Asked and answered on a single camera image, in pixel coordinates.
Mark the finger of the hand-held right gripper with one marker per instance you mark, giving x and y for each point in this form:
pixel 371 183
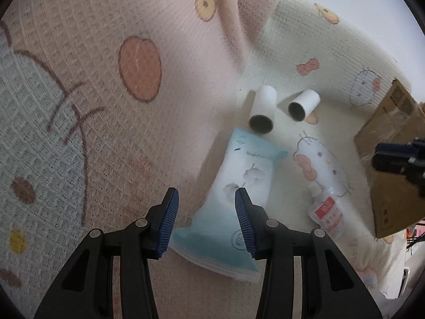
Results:
pixel 391 158

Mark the white cardboard-core paper roll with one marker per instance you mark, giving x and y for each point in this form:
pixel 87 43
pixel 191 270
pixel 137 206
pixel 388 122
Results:
pixel 263 106
pixel 305 103

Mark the cream cartoon bed sheet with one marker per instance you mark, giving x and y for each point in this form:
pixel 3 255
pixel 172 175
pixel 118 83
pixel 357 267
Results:
pixel 289 186

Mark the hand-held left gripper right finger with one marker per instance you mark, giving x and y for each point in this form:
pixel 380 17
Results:
pixel 242 219

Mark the cream printed pillow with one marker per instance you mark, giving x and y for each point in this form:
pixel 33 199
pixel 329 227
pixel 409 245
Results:
pixel 298 33

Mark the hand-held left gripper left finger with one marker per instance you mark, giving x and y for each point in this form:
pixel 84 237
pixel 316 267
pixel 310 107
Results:
pixel 167 219

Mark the small clear red-label bottle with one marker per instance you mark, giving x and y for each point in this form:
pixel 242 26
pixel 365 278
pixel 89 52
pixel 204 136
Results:
pixel 327 211

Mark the brown cardboard box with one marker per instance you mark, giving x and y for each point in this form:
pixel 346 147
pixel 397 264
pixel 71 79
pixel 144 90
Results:
pixel 388 199

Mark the light blue tissue pack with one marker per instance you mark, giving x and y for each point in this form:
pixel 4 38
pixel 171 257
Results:
pixel 212 232

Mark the pink printed blanket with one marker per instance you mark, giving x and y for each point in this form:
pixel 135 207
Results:
pixel 99 106

